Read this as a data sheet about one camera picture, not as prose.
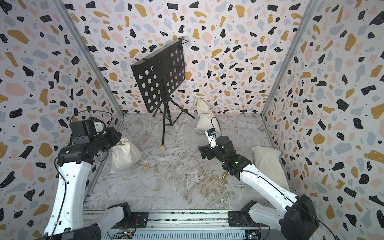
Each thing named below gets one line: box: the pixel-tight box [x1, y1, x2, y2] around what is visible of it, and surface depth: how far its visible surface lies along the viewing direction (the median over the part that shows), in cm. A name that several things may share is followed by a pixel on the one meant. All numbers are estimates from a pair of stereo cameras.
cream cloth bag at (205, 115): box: [194, 97, 216, 131], surface depth 115 cm
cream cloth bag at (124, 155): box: [110, 137, 143, 174], surface depth 71 cm
